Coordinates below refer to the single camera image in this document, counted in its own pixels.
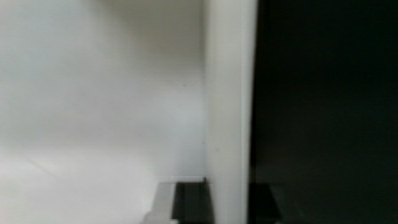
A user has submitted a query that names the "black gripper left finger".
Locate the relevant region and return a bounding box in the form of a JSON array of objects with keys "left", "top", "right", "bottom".
[{"left": 144, "top": 181, "right": 213, "bottom": 224}]

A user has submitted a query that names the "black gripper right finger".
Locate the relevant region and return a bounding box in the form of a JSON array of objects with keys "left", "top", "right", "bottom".
[{"left": 247, "top": 183, "right": 282, "bottom": 224}]

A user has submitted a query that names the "white square tabletop panel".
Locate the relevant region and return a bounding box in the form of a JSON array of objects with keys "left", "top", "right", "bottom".
[{"left": 0, "top": 0, "right": 256, "bottom": 224}]

